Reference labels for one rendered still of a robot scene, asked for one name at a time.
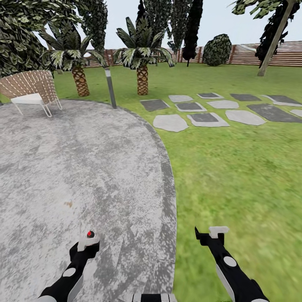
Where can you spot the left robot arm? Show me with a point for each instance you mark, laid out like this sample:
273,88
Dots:
69,285

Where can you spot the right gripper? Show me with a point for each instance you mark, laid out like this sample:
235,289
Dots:
206,240

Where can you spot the garden chair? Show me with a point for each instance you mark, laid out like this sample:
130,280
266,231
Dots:
31,87

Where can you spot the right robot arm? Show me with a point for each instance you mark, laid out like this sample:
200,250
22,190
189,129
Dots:
239,287

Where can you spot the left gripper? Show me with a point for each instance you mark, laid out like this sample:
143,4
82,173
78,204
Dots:
88,253

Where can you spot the pesticide atomizer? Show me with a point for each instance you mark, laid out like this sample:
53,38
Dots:
91,235

